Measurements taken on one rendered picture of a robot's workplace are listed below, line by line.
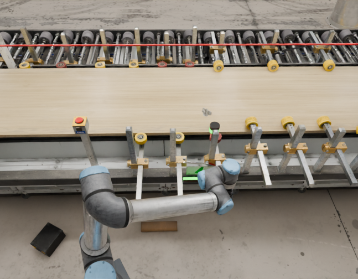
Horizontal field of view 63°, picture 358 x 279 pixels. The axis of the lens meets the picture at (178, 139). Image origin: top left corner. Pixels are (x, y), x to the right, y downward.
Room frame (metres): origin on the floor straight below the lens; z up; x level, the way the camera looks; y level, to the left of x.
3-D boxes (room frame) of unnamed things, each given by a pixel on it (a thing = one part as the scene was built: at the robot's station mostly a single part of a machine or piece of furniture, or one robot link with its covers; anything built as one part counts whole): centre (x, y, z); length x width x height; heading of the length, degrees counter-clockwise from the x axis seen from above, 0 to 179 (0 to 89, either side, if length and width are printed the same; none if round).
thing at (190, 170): (1.11, -0.19, 0.75); 0.26 x 0.01 x 0.10; 93
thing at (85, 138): (1.09, 0.55, 0.93); 0.05 x 0.04 x 0.45; 93
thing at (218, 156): (1.14, -0.24, 0.85); 0.13 x 0.06 x 0.05; 93
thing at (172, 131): (1.12, 0.04, 0.90); 0.03 x 0.03 x 0.48; 3
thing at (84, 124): (1.09, 0.54, 1.18); 0.07 x 0.07 x 0.08; 3
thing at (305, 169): (1.14, -0.75, 0.95); 0.50 x 0.04 x 0.04; 3
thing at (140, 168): (1.06, 0.24, 0.81); 0.43 x 0.03 x 0.04; 3
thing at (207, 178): (0.79, -0.17, 1.14); 0.12 x 0.12 x 0.09; 22
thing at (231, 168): (0.84, -0.27, 1.14); 0.10 x 0.09 x 0.12; 112
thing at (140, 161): (1.11, 0.26, 0.81); 0.13 x 0.06 x 0.05; 93
